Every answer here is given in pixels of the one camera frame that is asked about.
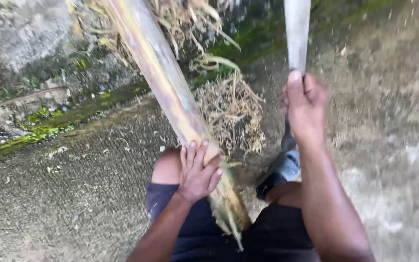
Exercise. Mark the person's right hand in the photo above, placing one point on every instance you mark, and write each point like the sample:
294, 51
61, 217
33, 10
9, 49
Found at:
306, 109

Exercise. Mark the person's left hand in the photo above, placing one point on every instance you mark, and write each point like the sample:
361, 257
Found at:
194, 178

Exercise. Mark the long pale plant stalk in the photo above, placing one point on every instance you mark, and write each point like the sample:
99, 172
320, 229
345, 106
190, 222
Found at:
166, 91

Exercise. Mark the person's left knee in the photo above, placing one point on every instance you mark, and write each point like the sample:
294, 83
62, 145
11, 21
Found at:
166, 165

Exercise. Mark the person's knee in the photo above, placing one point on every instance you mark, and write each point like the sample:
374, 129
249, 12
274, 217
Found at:
166, 165
286, 194

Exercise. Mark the dark blue shorts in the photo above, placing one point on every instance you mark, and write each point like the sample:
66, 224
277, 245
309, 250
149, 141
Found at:
231, 233

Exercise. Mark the grey and black sandal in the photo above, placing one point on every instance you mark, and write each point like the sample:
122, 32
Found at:
280, 174

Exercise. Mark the heap of dry plant fibres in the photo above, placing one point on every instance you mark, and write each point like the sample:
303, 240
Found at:
227, 105

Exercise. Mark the person's right knee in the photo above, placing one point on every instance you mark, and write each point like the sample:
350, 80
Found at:
286, 194

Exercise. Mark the thin reddish stick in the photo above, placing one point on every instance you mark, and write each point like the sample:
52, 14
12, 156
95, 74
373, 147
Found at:
20, 99

